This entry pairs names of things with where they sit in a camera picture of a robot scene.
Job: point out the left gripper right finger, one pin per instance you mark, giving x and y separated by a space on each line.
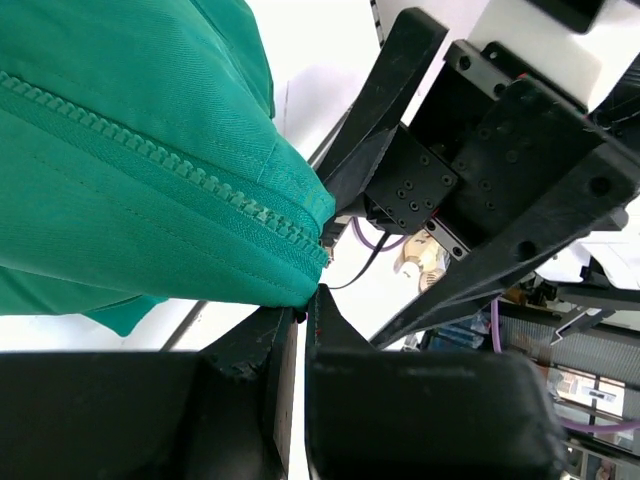
376 414

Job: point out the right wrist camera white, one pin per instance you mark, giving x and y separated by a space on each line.
587 66

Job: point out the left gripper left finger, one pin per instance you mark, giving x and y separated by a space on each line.
220 413

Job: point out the green jacket white lining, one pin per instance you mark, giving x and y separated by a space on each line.
140 162

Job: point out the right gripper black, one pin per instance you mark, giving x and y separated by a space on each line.
514 171

